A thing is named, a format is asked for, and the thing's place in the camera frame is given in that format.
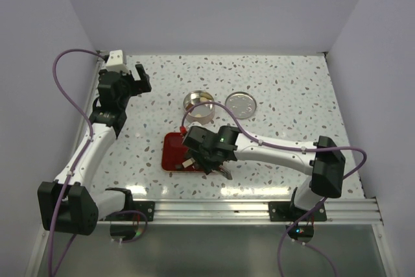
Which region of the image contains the tan square Sweet chocolate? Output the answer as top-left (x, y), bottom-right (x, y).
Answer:
top-left (200, 93), bottom-right (212, 100)

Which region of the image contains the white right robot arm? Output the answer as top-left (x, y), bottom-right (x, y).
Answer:
top-left (182, 125), bottom-right (346, 221)

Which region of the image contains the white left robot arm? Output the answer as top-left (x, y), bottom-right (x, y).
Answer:
top-left (38, 64), bottom-right (152, 235)

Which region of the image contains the white rectangular chocolate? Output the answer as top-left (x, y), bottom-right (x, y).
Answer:
top-left (182, 159), bottom-right (193, 168)

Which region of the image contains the red rectangular tray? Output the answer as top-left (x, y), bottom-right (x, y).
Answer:
top-left (161, 132), bottom-right (204, 173)

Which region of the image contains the round metal tin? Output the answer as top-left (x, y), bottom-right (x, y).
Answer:
top-left (183, 90), bottom-right (215, 125)

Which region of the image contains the round metal tin lid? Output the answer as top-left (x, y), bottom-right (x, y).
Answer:
top-left (225, 91), bottom-right (257, 119)

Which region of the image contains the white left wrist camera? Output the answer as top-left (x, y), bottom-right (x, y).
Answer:
top-left (105, 50), bottom-right (128, 73)

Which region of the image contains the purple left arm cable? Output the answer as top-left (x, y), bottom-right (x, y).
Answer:
top-left (48, 49), bottom-right (149, 277)

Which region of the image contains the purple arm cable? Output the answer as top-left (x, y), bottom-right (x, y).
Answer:
top-left (48, 49), bottom-right (149, 277)
top-left (178, 101), bottom-right (367, 277)

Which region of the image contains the black right base bracket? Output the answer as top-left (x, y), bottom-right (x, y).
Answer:
top-left (268, 187), bottom-right (327, 222)

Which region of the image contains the black base bracket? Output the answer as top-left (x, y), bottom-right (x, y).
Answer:
top-left (105, 187), bottom-right (155, 222)
top-left (268, 187), bottom-right (327, 222)

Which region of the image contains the black left base bracket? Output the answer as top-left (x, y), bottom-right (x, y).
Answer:
top-left (105, 187), bottom-right (155, 222)

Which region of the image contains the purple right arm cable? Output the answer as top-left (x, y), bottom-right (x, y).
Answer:
top-left (178, 101), bottom-right (367, 277)

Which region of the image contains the aluminium mounting rail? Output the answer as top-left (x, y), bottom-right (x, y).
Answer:
top-left (97, 196), bottom-right (385, 225)

